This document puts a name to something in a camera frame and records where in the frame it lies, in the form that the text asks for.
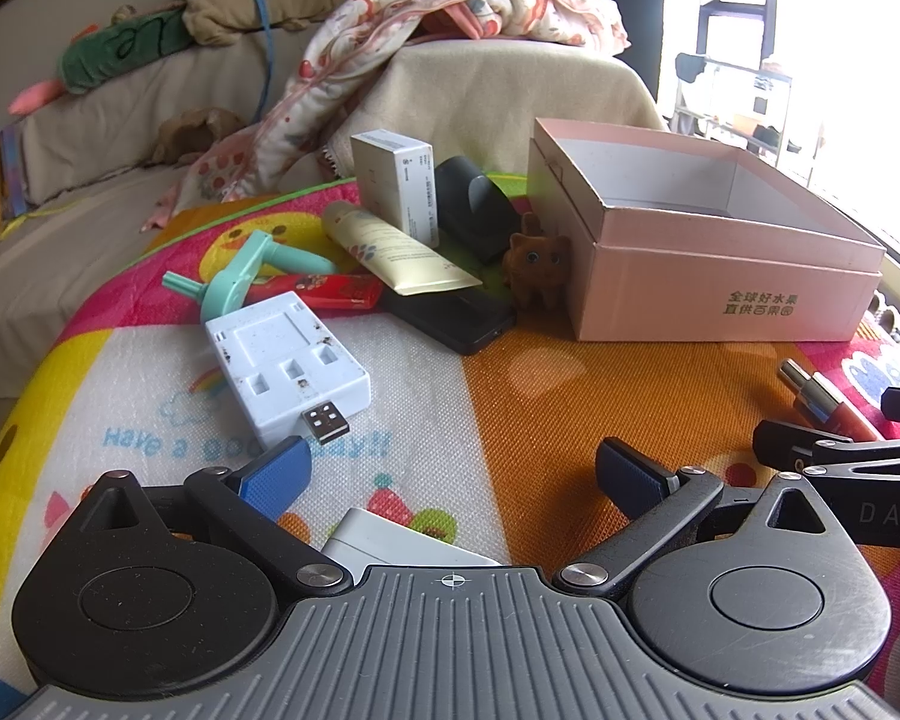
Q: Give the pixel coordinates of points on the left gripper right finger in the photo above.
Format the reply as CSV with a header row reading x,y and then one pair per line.
x,y
664,509

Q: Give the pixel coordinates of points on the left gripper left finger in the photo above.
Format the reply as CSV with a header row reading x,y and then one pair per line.
x,y
242,509

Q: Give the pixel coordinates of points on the pink lipstick tube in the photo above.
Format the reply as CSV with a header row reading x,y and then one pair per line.
x,y
824,405

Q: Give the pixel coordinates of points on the white usb charger hub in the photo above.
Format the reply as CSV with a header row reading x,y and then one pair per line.
x,y
290,374

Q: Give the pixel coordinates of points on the red lighter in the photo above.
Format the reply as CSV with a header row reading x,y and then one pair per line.
x,y
322,292

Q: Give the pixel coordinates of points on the black smartphone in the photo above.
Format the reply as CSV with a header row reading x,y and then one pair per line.
x,y
466,320

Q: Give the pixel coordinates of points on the brown flocked cat figurine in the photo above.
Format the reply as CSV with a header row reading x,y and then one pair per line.
x,y
537,265

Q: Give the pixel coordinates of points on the cream cosmetic tube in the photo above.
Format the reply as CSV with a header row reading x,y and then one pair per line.
x,y
400,262

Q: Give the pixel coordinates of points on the white small carton box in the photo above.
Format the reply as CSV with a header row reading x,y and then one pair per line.
x,y
395,175

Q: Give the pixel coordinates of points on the white flat box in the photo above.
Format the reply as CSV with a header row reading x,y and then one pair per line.
x,y
363,539

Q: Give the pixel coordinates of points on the colourful duck play mat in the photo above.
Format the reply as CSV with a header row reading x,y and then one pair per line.
x,y
493,452

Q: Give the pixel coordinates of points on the pink cardboard box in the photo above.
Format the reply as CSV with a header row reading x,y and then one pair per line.
x,y
677,238

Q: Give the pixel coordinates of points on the pink floral blanket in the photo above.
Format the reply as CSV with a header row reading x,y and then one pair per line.
x,y
356,39

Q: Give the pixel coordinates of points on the metal balcony shelf rack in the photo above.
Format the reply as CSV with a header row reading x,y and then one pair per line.
x,y
729,88

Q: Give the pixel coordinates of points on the beige covered sofa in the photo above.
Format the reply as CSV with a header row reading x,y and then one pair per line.
x,y
87,158

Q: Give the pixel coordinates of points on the brown plush toy on sofa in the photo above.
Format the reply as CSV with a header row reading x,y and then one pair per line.
x,y
183,138

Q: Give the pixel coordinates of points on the green plush toy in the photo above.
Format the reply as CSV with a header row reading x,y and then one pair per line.
x,y
134,38

